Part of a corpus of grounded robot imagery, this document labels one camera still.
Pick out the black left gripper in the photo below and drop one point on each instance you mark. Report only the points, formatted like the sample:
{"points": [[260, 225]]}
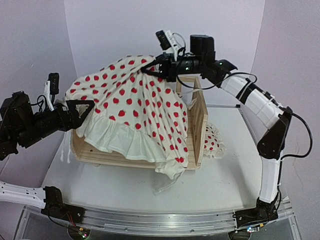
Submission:
{"points": [[64, 123]]}

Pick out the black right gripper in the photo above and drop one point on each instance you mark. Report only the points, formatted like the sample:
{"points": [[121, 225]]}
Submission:
{"points": [[167, 67]]}

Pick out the strawberry print ruffled mattress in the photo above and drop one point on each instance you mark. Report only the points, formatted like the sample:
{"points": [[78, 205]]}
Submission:
{"points": [[134, 114]]}

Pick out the wooden pet bed frame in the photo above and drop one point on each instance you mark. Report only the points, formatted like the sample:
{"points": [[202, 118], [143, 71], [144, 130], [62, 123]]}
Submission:
{"points": [[197, 117]]}

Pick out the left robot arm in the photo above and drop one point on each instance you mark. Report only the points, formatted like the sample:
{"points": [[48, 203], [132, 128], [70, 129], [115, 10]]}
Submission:
{"points": [[20, 126]]}

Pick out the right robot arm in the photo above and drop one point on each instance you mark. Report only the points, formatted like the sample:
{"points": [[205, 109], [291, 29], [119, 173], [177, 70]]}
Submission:
{"points": [[201, 59]]}

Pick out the strawberry print small pillow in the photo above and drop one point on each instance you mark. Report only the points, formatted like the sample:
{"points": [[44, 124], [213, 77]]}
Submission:
{"points": [[214, 146]]}

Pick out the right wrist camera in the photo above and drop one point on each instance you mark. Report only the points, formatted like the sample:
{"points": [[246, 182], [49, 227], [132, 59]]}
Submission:
{"points": [[168, 41]]}

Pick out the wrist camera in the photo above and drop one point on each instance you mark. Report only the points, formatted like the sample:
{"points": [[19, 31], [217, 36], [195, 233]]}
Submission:
{"points": [[51, 89], [168, 41]]}

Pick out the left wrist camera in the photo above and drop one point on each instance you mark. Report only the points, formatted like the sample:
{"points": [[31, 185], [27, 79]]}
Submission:
{"points": [[51, 89]]}

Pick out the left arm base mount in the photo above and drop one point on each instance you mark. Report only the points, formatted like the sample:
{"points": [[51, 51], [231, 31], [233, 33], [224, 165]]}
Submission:
{"points": [[56, 208]]}

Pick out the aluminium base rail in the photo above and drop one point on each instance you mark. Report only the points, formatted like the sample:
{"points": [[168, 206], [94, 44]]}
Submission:
{"points": [[156, 224]]}

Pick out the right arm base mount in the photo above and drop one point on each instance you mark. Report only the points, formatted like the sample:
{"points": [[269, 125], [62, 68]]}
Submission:
{"points": [[262, 213]]}

